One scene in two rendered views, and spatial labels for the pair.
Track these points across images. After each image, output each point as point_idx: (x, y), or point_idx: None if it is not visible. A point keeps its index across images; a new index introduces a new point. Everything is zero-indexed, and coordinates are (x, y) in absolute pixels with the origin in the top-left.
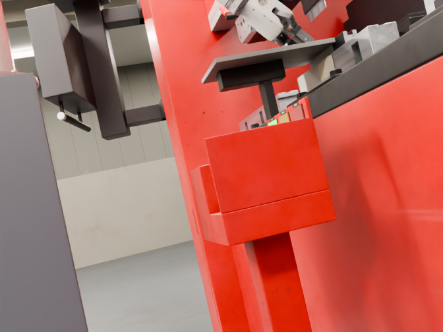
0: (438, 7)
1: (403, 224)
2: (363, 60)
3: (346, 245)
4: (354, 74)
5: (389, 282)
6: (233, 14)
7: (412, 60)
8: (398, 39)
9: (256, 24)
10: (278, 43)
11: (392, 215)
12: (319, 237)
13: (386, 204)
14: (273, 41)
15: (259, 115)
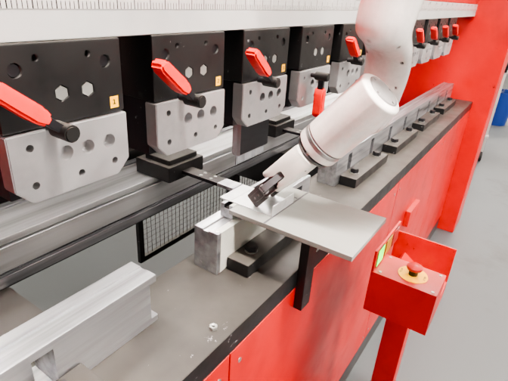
0: (364, 172)
1: (358, 267)
2: (371, 198)
3: (326, 315)
4: (367, 205)
5: (343, 305)
6: (327, 165)
7: (383, 195)
8: (383, 187)
9: (303, 175)
10: (270, 193)
11: (356, 267)
12: (306, 339)
13: (356, 264)
14: (264, 192)
15: (27, 372)
